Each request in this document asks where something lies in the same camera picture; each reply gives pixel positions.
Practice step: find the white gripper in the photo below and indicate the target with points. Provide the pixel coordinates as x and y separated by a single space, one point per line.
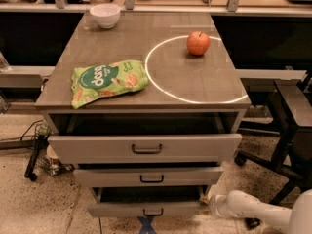
218 205

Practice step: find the grey bottom drawer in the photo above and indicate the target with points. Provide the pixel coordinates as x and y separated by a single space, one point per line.
146 208

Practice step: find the grey drawer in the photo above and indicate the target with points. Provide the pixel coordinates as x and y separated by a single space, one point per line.
144 177
146 208
145 149

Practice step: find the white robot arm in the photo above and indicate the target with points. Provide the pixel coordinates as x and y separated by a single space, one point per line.
238 204

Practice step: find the grey middle drawer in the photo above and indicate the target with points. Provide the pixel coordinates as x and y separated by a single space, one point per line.
144 177

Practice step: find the grey top drawer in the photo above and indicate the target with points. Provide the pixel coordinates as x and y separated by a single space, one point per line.
145 149

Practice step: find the grey drawer cabinet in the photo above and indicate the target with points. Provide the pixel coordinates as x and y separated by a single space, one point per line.
148 110

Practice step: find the blue tape cross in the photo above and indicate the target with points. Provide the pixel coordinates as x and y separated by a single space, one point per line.
146 225

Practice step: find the black office chair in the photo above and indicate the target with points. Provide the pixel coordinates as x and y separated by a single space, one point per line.
290 106

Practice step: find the red apple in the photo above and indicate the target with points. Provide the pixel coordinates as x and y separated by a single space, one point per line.
197 43

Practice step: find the green snack bag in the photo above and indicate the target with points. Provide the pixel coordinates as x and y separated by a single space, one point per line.
104 81

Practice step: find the white bowl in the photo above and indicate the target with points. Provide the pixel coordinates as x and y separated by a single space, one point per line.
105 15

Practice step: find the black wire basket cart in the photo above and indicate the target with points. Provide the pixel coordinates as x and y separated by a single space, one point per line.
43 157

